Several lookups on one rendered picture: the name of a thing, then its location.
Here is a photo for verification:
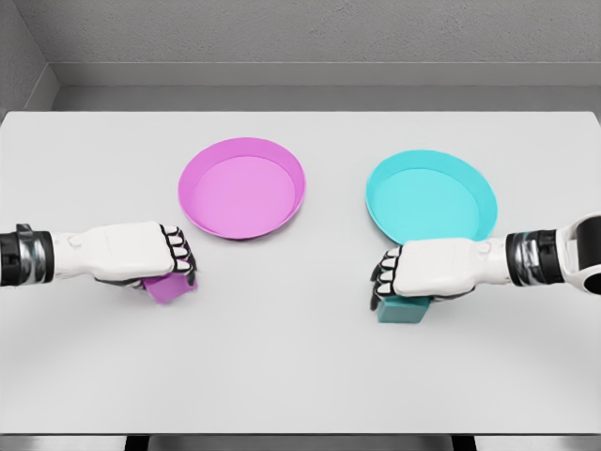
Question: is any teal block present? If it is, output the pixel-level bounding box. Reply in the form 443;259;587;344
377;293;429;325

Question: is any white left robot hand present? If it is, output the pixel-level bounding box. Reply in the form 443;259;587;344
85;221;199;293

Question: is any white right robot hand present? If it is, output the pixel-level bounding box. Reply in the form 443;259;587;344
368;238;492;311

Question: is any pink block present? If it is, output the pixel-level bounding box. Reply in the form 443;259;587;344
142;271;199;306

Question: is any pink plate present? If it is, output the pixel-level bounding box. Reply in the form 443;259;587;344
177;136;307;243

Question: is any cyan plate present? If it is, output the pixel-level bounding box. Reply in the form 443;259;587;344
364;149;499;247

